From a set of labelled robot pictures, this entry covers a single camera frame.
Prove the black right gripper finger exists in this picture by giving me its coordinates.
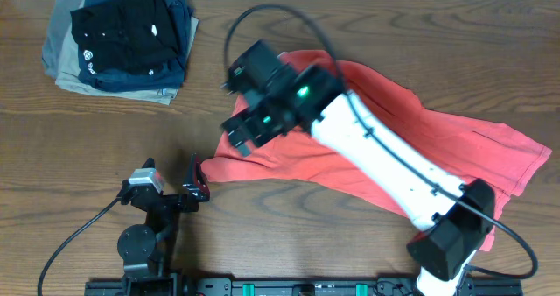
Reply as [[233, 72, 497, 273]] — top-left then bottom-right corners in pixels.
[[221, 112, 258, 157], [221, 66, 253, 95]]

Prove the orange red t-shirt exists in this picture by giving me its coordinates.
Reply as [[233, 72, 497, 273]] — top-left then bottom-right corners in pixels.
[[200, 49, 553, 252]]

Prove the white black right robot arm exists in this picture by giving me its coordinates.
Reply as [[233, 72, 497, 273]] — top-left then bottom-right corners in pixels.
[[222, 64, 495, 295]]

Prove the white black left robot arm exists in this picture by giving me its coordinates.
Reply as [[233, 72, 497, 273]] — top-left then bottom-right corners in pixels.
[[117, 154, 210, 296]]

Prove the navy folded shirt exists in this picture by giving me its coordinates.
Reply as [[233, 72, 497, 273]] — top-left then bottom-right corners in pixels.
[[70, 0, 193, 93]]

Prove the black folded polo shirt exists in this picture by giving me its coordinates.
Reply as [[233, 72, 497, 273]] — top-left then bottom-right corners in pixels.
[[71, 0, 180, 74]]

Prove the khaki folded garment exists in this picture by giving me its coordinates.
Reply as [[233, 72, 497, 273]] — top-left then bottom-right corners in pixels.
[[55, 0, 199, 105]]

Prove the grey folded garment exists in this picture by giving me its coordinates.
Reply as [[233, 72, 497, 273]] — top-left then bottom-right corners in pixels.
[[41, 0, 82, 79]]

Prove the black mounting rail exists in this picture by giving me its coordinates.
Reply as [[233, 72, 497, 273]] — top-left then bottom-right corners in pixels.
[[84, 273, 524, 296]]

